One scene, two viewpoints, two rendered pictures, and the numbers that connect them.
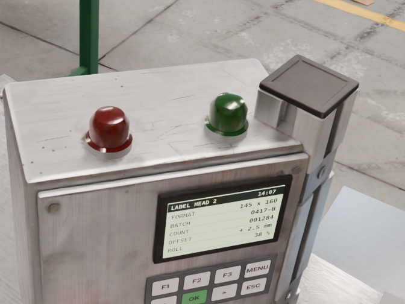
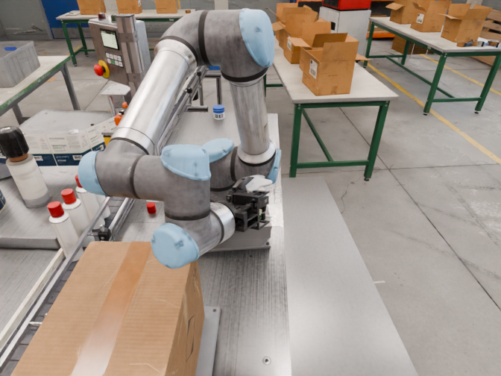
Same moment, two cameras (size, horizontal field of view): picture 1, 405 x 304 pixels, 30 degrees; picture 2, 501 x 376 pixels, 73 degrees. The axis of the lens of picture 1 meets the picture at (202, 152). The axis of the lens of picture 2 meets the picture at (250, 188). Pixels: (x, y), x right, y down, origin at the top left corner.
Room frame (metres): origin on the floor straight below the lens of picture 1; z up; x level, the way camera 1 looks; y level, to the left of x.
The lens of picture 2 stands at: (0.16, -1.22, 1.65)
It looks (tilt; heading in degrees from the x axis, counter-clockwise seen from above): 35 degrees down; 61
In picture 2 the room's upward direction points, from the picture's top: straight up
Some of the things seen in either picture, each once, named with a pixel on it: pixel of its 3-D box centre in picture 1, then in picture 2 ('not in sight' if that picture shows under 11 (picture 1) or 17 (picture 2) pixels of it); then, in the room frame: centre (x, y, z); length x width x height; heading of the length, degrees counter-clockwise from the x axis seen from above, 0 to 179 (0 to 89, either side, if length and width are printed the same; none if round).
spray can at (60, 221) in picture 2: not in sight; (65, 232); (0.04, -0.31, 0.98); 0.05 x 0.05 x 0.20
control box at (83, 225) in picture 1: (149, 225); (121, 51); (0.36, 0.03, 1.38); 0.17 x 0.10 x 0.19; 113
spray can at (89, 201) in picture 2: not in sight; (89, 201); (0.12, -0.19, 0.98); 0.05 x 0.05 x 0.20
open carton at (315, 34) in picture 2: not in sight; (320, 50); (2.15, 1.13, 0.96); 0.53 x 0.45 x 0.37; 158
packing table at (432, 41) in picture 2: not in sight; (419, 59); (4.69, 1.97, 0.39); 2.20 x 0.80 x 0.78; 66
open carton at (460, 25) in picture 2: not in sight; (460, 22); (4.44, 1.39, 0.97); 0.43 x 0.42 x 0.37; 153
